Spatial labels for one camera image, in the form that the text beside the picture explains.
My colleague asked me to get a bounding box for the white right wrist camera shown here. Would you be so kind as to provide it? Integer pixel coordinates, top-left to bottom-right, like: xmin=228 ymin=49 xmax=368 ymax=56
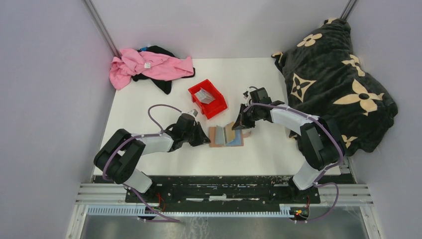
xmin=243 ymin=88 xmax=254 ymax=106

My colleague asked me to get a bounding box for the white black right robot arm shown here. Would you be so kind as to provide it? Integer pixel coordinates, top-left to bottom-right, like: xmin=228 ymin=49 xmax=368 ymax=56
xmin=232 ymin=87 xmax=346 ymax=203

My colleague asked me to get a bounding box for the black floral blanket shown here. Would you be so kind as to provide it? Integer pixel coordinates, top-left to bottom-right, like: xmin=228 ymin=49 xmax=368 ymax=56
xmin=272 ymin=18 xmax=398 ymax=156

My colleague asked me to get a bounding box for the stack of credit cards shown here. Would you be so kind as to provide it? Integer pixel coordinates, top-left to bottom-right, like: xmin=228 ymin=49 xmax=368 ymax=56
xmin=194 ymin=88 xmax=215 ymax=104

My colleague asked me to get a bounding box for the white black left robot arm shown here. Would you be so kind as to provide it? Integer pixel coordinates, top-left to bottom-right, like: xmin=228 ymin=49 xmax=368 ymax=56
xmin=94 ymin=113 xmax=211 ymax=203

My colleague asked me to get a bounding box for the aluminium rail frame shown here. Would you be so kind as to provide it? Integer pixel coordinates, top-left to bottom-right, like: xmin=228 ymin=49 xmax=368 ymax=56
xmin=65 ymin=183 xmax=380 ymax=239

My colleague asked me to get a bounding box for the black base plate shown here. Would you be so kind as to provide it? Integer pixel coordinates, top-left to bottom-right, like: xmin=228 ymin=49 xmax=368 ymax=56
xmin=141 ymin=175 xmax=321 ymax=204

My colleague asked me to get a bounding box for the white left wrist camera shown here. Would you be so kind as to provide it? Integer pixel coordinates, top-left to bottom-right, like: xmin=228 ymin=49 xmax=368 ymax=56
xmin=187 ymin=109 xmax=198 ymax=118

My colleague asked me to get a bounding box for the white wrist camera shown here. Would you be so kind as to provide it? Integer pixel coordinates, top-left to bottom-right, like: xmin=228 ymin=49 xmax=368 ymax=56
xmin=243 ymin=88 xmax=254 ymax=106
xmin=187 ymin=109 xmax=198 ymax=118

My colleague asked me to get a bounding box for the tan leather card holder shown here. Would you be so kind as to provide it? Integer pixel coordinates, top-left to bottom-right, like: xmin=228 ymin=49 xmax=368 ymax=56
xmin=208 ymin=122 xmax=251 ymax=148

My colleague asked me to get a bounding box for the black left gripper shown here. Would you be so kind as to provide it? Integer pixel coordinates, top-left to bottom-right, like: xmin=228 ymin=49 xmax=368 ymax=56
xmin=183 ymin=121 xmax=211 ymax=147

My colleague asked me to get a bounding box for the black garment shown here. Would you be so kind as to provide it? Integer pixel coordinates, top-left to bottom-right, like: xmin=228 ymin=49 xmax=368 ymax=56
xmin=126 ymin=45 xmax=196 ymax=95

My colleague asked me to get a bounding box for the red plastic bin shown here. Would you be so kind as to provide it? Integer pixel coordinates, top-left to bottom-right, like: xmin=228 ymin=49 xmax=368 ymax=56
xmin=188 ymin=79 xmax=228 ymax=120

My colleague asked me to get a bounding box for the pink cloth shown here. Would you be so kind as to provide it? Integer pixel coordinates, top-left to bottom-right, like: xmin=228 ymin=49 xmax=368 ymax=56
xmin=109 ymin=48 xmax=195 ymax=90

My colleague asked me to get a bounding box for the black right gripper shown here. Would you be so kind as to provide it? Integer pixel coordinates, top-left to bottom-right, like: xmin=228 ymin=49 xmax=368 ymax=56
xmin=232 ymin=104 xmax=260 ymax=130

